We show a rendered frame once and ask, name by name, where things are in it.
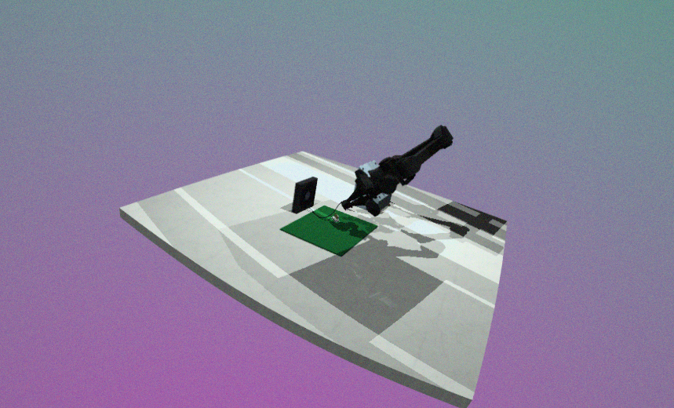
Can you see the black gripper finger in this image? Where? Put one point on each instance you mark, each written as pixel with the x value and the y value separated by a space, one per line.
pixel 358 202
pixel 356 194

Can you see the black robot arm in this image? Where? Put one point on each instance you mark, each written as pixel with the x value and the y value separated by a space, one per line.
pixel 394 170

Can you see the green flat board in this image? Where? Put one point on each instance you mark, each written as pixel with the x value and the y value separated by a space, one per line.
pixel 337 233

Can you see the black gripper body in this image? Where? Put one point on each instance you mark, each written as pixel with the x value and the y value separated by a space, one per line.
pixel 371 206

